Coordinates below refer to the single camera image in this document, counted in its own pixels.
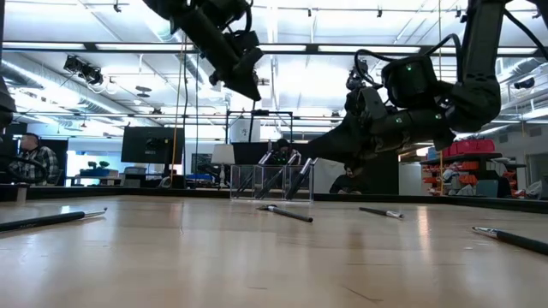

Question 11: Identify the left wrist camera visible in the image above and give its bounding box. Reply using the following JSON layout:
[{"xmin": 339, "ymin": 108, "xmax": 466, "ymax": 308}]
[{"xmin": 225, "ymin": 28, "xmax": 265, "ymax": 65}]

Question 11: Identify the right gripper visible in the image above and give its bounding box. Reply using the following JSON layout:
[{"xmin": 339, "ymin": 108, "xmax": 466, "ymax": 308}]
[{"xmin": 306, "ymin": 85, "xmax": 456, "ymax": 169}]

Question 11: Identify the black aluminium table frame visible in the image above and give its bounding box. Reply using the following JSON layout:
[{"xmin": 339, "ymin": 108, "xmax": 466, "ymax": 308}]
[{"xmin": 0, "ymin": 183, "xmax": 548, "ymax": 214}]

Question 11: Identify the black ceiling-hung camera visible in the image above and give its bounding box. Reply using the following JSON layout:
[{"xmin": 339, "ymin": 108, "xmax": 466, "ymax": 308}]
[{"xmin": 344, "ymin": 58, "xmax": 370, "ymax": 92}]

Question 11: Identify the makeup brush with black head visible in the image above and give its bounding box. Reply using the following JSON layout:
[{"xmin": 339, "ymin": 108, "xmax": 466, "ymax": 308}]
[{"xmin": 255, "ymin": 204, "xmax": 314, "ymax": 224}]

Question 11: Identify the white board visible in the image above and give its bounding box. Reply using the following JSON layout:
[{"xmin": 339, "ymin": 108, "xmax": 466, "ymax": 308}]
[{"xmin": 229, "ymin": 118, "xmax": 262, "ymax": 144}]

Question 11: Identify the black ceiling camera rig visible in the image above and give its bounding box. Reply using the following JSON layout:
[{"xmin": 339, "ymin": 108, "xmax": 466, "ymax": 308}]
[{"xmin": 63, "ymin": 54, "xmax": 105, "ymax": 87}]

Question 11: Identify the clear acrylic brush organizer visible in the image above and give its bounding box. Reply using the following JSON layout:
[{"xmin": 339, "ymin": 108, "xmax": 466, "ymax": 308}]
[{"xmin": 229, "ymin": 163, "xmax": 316, "ymax": 203}]

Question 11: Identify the silver air duct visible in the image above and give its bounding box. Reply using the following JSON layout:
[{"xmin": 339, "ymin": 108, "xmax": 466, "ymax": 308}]
[
  {"xmin": 498, "ymin": 57, "xmax": 548, "ymax": 129},
  {"xmin": 0, "ymin": 59, "xmax": 129, "ymax": 129}
]

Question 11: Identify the black stand frame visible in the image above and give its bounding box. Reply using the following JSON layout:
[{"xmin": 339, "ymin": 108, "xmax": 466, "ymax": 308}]
[{"xmin": 225, "ymin": 110, "xmax": 295, "ymax": 145}]

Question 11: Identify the person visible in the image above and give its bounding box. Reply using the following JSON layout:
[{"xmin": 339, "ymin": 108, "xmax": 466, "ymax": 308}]
[
  {"xmin": 271, "ymin": 137, "xmax": 293, "ymax": 166},
  {"xmin": 328, "ymin": 164, "xmax": 366, "ymax": 196},
  {"xmin": 7, "ymin": 132, "xmax": 61, "ymax": 187}
]

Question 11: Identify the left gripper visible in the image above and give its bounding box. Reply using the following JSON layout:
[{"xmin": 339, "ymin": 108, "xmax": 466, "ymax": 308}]
[{"xmin": 172, "ymin": 8, "xmax": 264, "ymax": 102}]

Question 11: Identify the black storage shelf rack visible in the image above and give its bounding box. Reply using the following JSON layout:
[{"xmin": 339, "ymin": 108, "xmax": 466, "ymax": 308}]
[{"xmin": 419, "ymin": 151, "xmax": 528, "ymax": 198}]

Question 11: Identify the table lamp white shade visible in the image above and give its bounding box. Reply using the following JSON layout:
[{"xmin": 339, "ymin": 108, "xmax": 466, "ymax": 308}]
[{"xmin": 211, "ymin": 143, "xmax": 236, "ymax": 190}]

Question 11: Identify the black wall monitor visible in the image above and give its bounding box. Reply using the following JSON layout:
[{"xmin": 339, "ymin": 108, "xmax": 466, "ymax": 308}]
[{"xmin": 120, "ymin": 125, "xmax": 186, "ymax": 165}]

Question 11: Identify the white backdrop screen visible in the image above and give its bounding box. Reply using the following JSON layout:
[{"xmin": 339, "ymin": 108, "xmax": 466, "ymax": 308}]
[{"xmin": 314, "ymin": 160, "xmax": 343, "ymax": 194}]

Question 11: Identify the makeup brush long pale ferrule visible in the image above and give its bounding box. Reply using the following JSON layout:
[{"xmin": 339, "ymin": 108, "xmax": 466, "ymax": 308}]
[{"xmin": 255, "ymin": 150, "xmax": 301, "ymax": 201}]

